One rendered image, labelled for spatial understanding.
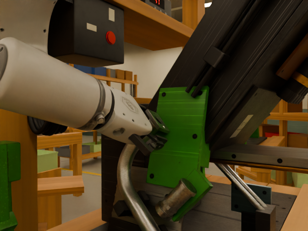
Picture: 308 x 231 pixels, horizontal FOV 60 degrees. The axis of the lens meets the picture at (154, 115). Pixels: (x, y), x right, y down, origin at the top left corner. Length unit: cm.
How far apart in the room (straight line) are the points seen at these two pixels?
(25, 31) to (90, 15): 28
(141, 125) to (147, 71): 1071
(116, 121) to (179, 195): 18
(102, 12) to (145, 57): 1059
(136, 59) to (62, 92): 1119
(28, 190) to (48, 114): 37
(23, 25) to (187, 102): 32
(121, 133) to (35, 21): 21
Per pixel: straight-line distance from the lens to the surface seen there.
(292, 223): 91
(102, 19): 72
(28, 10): 41
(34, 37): 44
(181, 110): 56
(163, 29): 96
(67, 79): 36
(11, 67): 33
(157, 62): 1097
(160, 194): 57
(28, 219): 73
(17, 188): 69
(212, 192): 112
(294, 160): 60
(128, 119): 43
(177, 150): 54
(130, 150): 57
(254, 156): 61
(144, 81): 1119
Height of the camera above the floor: 122
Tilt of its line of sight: 1 degrees down
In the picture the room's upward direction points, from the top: straight up
